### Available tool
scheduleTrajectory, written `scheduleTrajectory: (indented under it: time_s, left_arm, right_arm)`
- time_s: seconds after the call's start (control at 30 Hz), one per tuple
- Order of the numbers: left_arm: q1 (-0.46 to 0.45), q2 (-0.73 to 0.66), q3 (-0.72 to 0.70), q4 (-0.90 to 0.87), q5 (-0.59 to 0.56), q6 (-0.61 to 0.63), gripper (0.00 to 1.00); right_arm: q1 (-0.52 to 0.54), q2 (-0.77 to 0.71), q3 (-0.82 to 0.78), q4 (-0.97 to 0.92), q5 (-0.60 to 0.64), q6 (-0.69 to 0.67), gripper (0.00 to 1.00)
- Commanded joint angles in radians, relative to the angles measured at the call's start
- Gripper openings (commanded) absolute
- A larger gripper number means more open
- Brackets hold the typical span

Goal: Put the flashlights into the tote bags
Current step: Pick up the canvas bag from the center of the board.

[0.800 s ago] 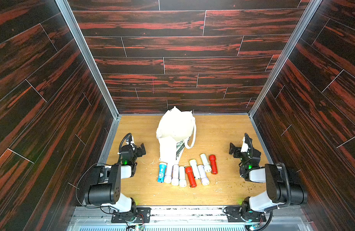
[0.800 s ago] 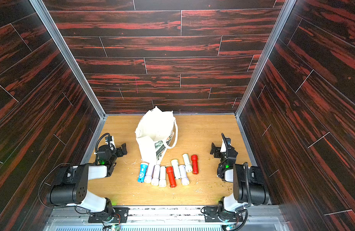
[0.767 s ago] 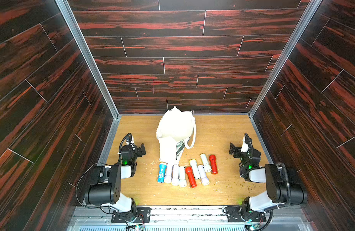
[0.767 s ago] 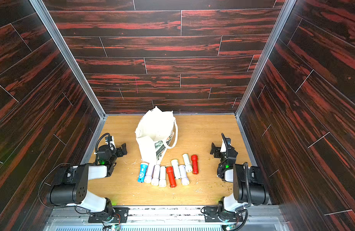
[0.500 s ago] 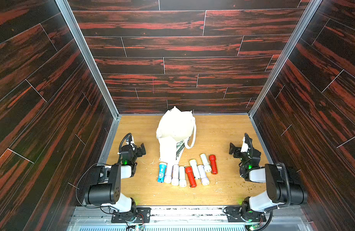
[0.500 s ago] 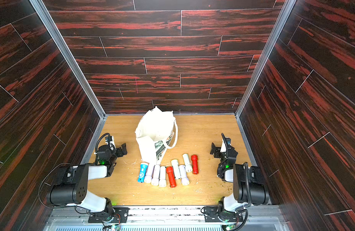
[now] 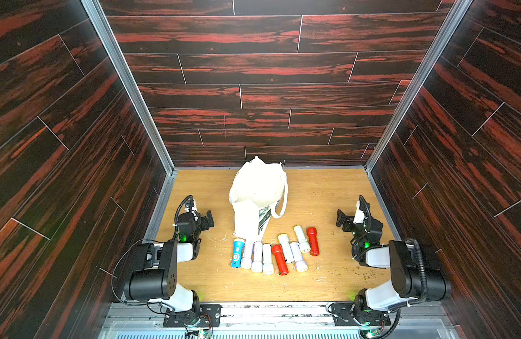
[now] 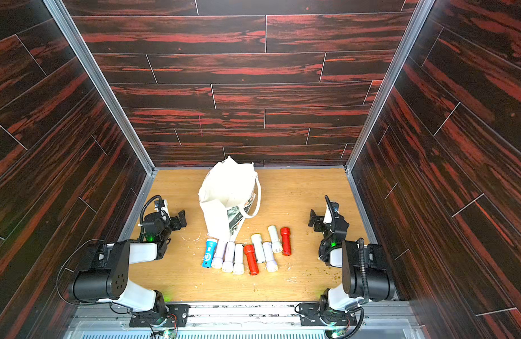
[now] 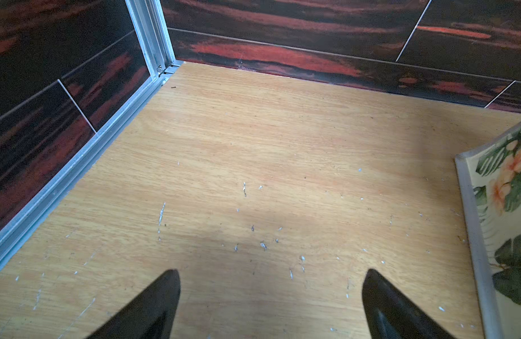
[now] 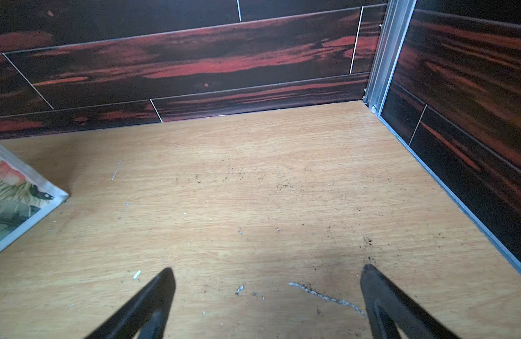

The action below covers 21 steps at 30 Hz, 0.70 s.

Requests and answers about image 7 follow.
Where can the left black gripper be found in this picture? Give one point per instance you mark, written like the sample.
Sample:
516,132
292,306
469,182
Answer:
202,221

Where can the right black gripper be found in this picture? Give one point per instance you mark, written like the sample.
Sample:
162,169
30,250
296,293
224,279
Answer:
349,221

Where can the red flashlight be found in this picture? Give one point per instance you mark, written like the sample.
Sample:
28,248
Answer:
280,259
313,241

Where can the pale green flashlight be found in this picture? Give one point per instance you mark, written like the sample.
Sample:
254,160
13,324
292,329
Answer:
302,240

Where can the white floral canvas tote bag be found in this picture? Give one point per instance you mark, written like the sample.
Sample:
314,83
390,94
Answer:
259,192

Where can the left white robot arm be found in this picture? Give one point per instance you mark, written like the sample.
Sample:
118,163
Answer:
151,277

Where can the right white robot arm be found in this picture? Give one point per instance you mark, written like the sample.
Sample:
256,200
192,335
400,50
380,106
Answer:
411,282

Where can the blue flashlight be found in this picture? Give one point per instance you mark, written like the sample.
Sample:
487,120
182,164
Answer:
238,252

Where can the white flashlight far left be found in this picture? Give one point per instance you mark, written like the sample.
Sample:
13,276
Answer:
247,253

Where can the lavender flashlight right lower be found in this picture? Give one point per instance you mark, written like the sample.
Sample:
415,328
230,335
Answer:
299,262

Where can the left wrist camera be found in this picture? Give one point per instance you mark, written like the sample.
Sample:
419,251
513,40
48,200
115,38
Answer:
190,207

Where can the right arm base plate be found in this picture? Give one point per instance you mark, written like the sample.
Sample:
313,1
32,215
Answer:
343,314

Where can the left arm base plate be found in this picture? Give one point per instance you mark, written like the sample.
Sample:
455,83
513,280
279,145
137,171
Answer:
202,315

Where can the aluminium front rail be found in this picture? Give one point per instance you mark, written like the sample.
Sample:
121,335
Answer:
275,320

